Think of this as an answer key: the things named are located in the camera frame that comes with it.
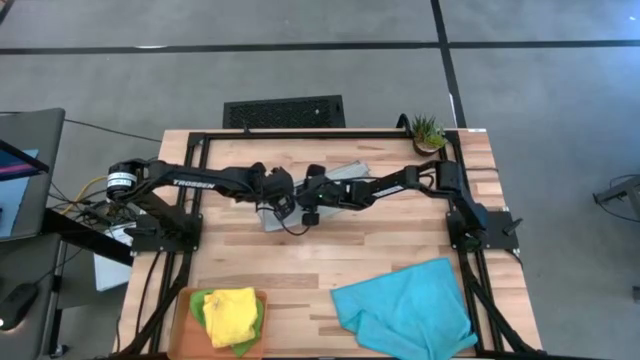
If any small potted green plant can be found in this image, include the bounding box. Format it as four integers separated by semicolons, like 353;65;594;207
410;113;449;158

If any grey microfiber towel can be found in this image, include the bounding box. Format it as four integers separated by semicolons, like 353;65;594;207
258;159;372;233

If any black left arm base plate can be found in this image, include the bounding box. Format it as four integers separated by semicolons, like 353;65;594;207
130;227;202;254

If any yellow cable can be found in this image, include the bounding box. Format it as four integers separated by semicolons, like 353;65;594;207
62;174;110;216

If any black computer mouse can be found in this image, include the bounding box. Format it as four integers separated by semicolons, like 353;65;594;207
0;282;40;331

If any black metal table frame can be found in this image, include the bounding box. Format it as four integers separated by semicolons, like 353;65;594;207
113;128;549;360

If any black desk leg pole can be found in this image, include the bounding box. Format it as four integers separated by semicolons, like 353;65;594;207
47;257;69;359

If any thin black floor cable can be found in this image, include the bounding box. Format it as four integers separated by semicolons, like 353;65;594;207
63;117;163;144

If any blue microfiber towel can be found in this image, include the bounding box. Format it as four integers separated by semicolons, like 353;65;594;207
330;257;479;360

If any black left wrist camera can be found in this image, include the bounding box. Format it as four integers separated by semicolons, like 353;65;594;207
273;195;297;221

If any white paper sheet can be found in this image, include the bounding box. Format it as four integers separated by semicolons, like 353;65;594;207
93;252;132;293

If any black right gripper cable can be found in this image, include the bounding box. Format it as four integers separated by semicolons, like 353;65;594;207
269;207;312;237

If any black desk beam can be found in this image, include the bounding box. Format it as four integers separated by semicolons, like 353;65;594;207
42;208;134;266

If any yellow microfiber towel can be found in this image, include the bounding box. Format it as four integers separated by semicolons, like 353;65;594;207
202;286;259;349

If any green microfiber towel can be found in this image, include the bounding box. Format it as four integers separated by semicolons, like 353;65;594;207
188;288;266;358

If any laptop with blue screen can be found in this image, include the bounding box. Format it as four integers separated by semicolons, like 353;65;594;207
0;138;51;241

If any dark grey desk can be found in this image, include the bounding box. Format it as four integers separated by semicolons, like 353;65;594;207
0;232;69;360

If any orange tray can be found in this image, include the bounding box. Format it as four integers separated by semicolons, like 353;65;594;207
167;287;270;360

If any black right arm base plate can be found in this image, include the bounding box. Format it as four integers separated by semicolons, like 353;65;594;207
447;209;524;251

